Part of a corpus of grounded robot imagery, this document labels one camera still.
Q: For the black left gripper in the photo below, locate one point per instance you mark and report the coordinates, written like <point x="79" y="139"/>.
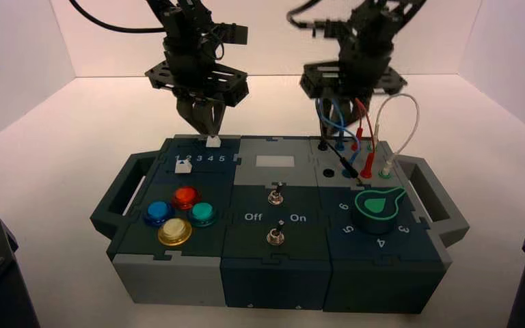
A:
<point x="199" y="77"/>

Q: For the orange round push button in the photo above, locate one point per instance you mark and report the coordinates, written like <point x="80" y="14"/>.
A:
<point x="186" y="196"/>

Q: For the teal round push button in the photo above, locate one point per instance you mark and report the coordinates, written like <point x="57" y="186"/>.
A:
<point x="202" y="212"/>

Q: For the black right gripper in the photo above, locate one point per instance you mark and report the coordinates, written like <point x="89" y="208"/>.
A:
<point x="353" y="77"/>

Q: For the dark teal grey task box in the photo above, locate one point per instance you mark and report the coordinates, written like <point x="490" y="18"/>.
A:
<point x="271" y="276"/>

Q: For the green-topped rotary knob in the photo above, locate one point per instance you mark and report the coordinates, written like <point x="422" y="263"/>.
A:
<point x="377" y="209"/>

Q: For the yellow round push button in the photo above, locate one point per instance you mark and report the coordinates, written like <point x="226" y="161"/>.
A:
<point x="174" y="231"/>

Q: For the metal toggle switch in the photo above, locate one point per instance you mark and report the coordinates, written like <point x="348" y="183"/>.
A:
<point x="275" y="236"/>
<point x="276" y="196"/>

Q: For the small grey display window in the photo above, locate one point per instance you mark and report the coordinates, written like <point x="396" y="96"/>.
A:
<point x="274" y="161"/>

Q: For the white slider knob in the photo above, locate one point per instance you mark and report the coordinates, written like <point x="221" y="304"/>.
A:
<point x="213" y="142"/>
<point x="183" y="168"/>

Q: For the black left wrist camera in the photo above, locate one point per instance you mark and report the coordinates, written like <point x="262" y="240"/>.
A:
<point x="228" y="34"/>

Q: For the blue round push button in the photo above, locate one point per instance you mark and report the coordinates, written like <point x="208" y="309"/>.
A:
<point x="158" y="212"/>

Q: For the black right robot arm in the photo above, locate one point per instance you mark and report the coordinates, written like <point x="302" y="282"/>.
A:
<point x="375" y="27"/>

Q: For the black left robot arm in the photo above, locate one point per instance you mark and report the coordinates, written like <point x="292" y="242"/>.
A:
<point x="183" y="31"/>

